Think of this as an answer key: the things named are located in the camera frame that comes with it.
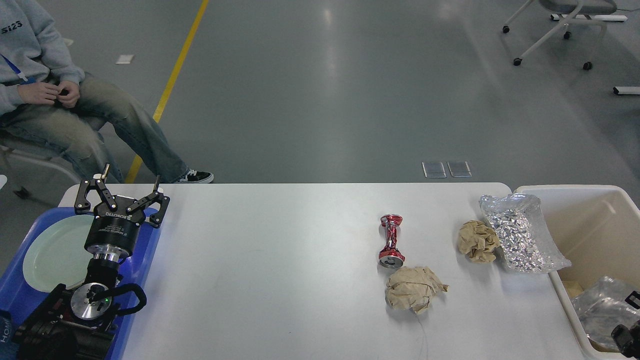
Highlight beige plastic bin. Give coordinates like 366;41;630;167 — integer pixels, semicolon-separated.
516;184;640;360

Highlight white floor bar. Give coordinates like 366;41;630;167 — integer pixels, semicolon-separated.
612;86;640;96

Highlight white desk foot bar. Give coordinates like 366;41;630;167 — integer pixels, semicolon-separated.
550;14;627;23

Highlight mint green plate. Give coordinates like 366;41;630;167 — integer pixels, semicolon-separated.
22;215;94;293

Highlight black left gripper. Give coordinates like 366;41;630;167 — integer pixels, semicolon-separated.
74;163;171;259

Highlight floor outlet plate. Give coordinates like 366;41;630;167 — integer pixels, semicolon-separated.
446;161;473;178
422;161;448;179

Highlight right floor outlet plate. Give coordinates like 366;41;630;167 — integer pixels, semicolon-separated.
446;161;473;178

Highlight crushed red soda can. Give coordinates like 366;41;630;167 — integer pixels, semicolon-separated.
378;214;406;269

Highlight silver foil bag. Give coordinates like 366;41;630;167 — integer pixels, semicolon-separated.
478;193;573;274

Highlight seated person grey hoodie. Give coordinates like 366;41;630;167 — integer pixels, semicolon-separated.
0;0;214;183

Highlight crumpled brown paper ball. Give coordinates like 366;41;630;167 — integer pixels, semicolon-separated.
385;266;450;315

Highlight brown paper bag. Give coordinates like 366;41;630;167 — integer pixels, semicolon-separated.
561;280;585;299

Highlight white chair of person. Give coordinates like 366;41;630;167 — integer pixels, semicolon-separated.
0;129;80;199

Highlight small crumpled brown paper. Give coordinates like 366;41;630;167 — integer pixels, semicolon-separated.
457;220;501;264

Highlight left floor outlet plate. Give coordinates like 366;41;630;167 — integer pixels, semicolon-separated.
422;161;448;179

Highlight blue plastic tray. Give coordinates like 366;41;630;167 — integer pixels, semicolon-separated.
0;207;162;360

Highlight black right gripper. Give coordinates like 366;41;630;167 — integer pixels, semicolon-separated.
611;291;640;357

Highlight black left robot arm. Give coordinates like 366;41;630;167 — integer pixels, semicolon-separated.
13;163;170;360

